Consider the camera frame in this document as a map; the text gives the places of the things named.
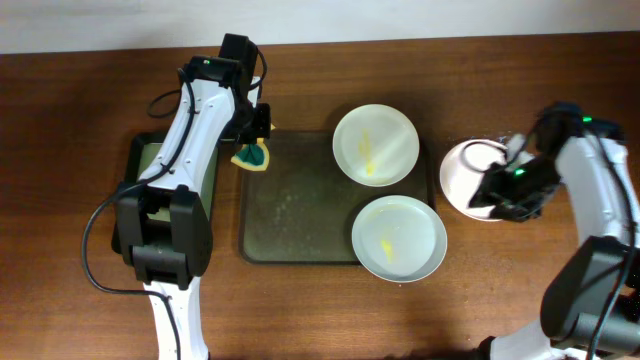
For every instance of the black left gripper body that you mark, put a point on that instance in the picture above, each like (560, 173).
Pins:
(254, 123)

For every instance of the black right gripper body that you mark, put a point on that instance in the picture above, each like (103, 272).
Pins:
(526, 190)

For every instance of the green and yellow sponge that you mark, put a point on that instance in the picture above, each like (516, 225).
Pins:
(252, 157)

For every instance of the white plate yellow stain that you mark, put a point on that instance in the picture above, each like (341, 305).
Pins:
(399, 239)
(375, 145)

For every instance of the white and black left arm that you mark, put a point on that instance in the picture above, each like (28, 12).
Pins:
(163, 219)

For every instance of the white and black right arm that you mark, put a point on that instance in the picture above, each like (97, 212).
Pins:
(583, 312)

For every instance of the large dark serving tray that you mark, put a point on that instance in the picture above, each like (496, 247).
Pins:
(300, 211)

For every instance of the small black tray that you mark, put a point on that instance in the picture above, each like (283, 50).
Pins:
(144, 148)

